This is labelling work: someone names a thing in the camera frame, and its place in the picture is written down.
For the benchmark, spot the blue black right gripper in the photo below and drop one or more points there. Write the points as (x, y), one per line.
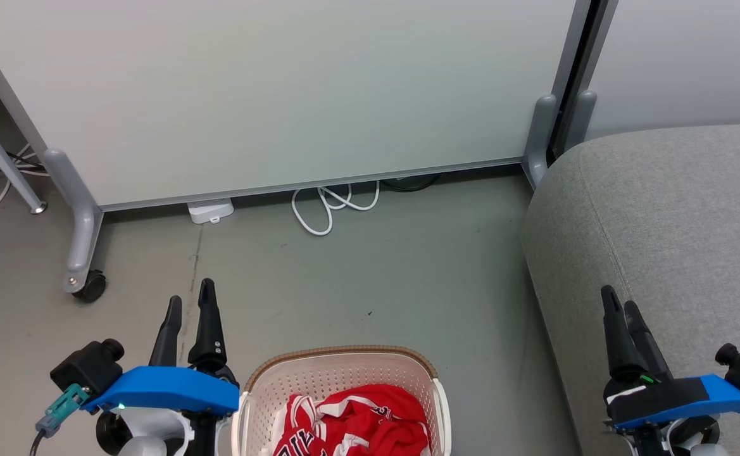
(673, 399)

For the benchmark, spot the large white partition panel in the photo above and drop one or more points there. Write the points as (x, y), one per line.
(281, 95)

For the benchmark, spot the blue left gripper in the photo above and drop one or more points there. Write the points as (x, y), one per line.
(167, 389)

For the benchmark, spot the long grey partition foot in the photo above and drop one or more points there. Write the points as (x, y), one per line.
(81, 234)

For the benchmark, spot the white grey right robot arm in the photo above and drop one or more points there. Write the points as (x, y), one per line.
(680, 440)

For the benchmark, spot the grey metal table leg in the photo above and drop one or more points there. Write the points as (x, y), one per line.
(2, 161)

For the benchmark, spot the red white striped lettered jersey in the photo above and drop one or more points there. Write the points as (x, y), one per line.
(300, 430)

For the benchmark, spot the white power adapter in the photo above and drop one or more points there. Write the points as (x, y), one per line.
(210, 211)

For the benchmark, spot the black caster wheel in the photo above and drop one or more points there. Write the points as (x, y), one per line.
(93, 287)

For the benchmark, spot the cream perforated laundry basket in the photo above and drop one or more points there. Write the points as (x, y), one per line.
(344, 370)

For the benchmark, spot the narrow white partition panel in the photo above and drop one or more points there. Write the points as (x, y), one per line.
(692, 63)

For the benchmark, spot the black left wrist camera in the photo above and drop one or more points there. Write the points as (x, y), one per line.
(88, 367)

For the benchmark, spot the plain red shirt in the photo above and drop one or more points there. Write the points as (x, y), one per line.
(385, 427)

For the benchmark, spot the short grey partition foot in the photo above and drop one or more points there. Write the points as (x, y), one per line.
(537, 139)
(582, 120)

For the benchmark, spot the grey fabric sofa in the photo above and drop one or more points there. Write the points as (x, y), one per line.
(673, 221)

